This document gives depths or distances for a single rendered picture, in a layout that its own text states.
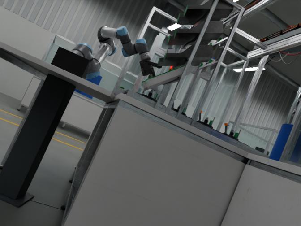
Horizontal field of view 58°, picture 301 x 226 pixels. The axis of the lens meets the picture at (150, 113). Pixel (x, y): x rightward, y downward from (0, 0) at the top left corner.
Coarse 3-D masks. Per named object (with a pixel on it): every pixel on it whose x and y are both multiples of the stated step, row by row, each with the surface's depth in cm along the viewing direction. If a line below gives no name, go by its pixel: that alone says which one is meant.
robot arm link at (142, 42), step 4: (136, 40) 204; (140, 40) 202; (144, 40) 203; (136, 44) 204; (140, 44) 202; (144, 44) 203; (136, 48) 203; (140, 48) 203; (144, 48) 203; (140, 52) 204; (144, 52) 203
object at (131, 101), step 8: (120, 96) 128; (128, 96) 129; (136, 104) 130; (144, 104) 131; (152, 112) 132; (160, 112) 133; (168, 120) 134; (176, 120) 134; (184, 128) 135; (192, 128) 136; (200, 136) 137; (208, 136) 138; (216, 144) 143; (224, 144) 140; (240, 152) 142; (248, 152) 143
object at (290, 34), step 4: (300, 28) 245; (288, 32) 260; (292, 32) 254; (296, 32) 249; (300, 32) 243; (280, 36) 271; (284, 36) 264; (288, 36) 257; (268, 40) 290; (272, 40) 282; (276, 40) 274; (280, 40) 269; (268, 44) 287; (256, 48) 307
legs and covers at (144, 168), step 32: (96, 128) 269; (128, 128) 130; (160, 128) 133; (96, 160) 127; (128, 160) 130; (160, 160) 133; (192, 160) 137; (224, 160) 140; (96, 192) 127; (128, 192) 130; (160, 192) 134; (192, 192) 137; (224, 192) 141; (64, 224) 124; (96, 224) 127; (128, 224) 131; (160, 224) 134; (192, 224) 137
